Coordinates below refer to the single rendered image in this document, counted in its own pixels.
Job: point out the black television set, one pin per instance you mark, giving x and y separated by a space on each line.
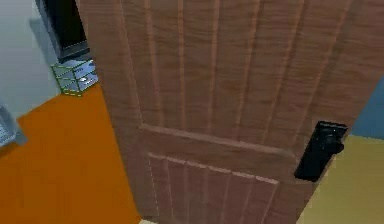
65 26

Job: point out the grey green-edged cabinet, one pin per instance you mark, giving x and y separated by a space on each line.
75 77

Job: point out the brown wooden room door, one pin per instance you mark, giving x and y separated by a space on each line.
213 100

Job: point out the grey furniture piece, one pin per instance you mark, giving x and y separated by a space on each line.
8 128

